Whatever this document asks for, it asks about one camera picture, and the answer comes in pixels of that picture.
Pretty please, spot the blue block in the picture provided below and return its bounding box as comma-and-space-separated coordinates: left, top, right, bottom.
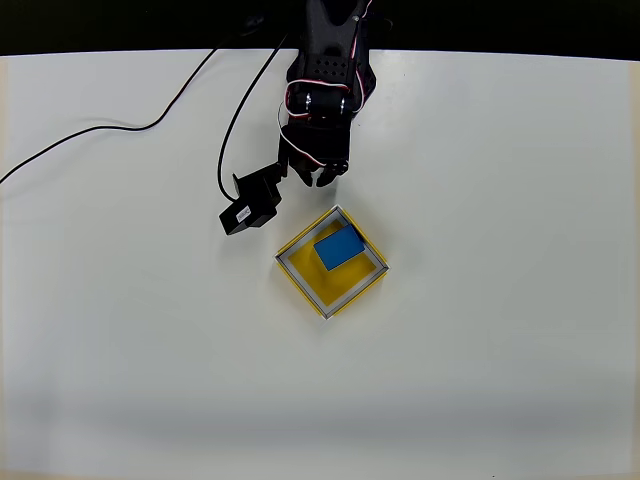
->
313, 225, 367, 273

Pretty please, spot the yellow square tray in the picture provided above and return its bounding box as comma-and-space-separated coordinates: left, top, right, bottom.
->
273, 203, 390, 321

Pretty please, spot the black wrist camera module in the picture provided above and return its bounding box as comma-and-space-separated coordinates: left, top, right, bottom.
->
218, 160, 290, 236

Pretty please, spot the black camera cable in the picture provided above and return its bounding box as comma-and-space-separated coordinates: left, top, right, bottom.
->
0, 17, 292, 202

